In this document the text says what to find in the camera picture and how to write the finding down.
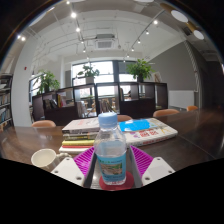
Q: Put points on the white wall radiator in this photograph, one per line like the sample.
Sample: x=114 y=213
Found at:
x=181 y=99

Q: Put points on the round white ceiling panels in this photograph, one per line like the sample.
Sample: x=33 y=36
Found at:
x=179 y=15

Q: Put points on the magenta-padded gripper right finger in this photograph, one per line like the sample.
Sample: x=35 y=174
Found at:
x=158 y=170

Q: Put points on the ceiling air conditioner unit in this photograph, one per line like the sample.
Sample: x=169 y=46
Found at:
x=104 y=43

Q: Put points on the green plant in white pot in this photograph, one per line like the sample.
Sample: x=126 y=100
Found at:
x=88 y=72

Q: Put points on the ceiling spotlights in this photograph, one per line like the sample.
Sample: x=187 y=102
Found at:
x=73 y=15

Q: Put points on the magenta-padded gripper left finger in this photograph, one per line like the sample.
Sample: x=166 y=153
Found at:
x=66 y=170

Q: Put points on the cream ceramic cup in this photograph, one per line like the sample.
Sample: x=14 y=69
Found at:
x=45 y=158

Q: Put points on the orange chairs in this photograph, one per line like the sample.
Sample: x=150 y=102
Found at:
x=43 y=123

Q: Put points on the white red-edged book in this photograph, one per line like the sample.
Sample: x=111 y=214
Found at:
x=71 y=149

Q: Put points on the grey-white covered book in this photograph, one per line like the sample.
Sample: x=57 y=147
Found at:
x=81 y=124

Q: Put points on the large white picture book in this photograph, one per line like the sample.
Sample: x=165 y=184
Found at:
x=156 y=134

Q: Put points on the low dark shelf unit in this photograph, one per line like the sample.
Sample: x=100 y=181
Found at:
x=63 y=115

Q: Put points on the dark covered book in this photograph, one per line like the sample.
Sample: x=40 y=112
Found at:
x=80 y=136

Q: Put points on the blue booklet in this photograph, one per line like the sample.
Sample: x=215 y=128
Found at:
x=135 y=125

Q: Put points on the yellow covered book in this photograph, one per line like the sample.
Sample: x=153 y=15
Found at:
x=78 y=142

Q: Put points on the potted green plant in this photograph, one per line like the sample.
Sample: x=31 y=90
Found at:
x=48 y=81
x=140 y=69

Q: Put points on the clear blue-capped water bottle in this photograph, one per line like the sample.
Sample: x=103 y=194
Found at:
x=110 y=153

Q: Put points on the tall dark bookshelf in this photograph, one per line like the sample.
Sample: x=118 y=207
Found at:
x=5 y=103

